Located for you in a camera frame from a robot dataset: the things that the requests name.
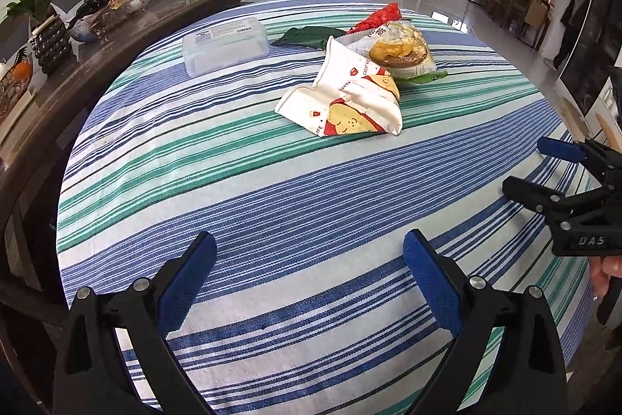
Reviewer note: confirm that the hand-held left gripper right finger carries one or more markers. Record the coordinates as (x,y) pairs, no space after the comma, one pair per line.
(432,279)

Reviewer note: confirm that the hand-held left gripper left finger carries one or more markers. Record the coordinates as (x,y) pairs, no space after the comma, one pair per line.
(187,283)

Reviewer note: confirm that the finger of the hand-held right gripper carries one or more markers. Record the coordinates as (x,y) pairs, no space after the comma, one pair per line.
(529,194)
(559,148)

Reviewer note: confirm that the clear burger bread packet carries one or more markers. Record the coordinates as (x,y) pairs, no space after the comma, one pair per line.
(398,50)

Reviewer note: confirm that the white cartoon paper bag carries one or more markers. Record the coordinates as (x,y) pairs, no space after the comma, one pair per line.
(350,99)

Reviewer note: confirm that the red snack bag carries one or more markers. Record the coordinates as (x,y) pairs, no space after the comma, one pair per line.
(381,16)

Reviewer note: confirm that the clear plastic box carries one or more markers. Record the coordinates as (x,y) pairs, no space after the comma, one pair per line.
(223,45)

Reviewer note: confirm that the dark green wrapper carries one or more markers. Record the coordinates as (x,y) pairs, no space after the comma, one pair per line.
(301,36)

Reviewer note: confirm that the person's right hand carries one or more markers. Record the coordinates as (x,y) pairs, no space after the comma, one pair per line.
(607,271)

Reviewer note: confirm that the black glass cabinet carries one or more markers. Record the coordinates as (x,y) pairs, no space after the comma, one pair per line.
(585,74)

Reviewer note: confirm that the blue green striped tablecloth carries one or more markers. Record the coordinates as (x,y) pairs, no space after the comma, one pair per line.
(291,181)

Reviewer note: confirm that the dining table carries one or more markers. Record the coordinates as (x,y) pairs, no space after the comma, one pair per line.
(515,1)

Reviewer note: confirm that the orange fruit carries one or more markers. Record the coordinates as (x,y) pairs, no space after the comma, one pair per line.
(20,72)

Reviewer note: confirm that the green plant in black vase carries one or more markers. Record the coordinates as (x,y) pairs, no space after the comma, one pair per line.
(48,45)

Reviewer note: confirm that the glass snack tray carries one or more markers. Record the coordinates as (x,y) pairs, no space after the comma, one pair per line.
(129,4)

